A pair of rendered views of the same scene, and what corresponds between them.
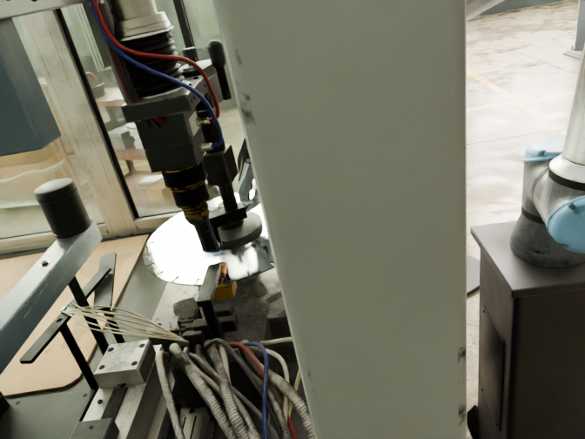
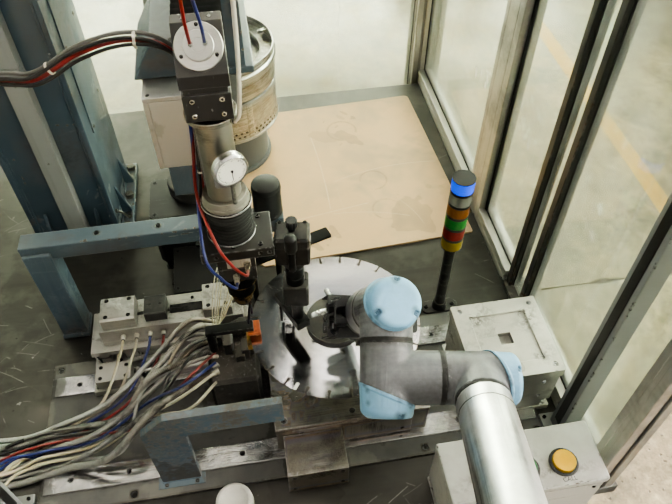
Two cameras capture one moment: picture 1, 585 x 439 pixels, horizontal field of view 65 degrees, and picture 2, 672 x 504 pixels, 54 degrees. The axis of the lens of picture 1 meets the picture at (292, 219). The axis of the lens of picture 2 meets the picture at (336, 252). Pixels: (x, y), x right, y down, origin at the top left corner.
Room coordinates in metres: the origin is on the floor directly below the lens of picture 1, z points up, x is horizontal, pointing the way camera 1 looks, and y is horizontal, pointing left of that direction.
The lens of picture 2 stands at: (0.55, -0.59, 2.00)
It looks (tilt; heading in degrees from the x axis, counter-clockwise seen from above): 49 degrees down; 74
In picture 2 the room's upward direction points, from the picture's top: straight up
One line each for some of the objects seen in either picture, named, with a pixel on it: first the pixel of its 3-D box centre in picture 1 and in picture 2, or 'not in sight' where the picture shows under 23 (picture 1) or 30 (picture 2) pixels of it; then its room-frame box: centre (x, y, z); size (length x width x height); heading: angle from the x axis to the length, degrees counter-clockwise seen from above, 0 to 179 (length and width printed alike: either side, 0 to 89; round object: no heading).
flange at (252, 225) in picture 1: (231, 223); (334, 317); (0.75, 0.11, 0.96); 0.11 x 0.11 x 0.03
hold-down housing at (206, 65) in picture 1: (207, 119); (294, 262); (0.68, 0.09, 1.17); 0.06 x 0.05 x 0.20; 165
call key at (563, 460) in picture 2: not in sight; (563, 462); (1.06, -0.25, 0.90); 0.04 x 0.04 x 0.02
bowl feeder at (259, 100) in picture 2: not in sight; (222, 102); (0.66, 0.90, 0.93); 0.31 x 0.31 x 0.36
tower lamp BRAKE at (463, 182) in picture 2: not in sight; (463, 183); (1.04, 0.22, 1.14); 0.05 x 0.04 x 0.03; 84
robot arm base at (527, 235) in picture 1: (551, 226); not in sight; (0.78, -0.52, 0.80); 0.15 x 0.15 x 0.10
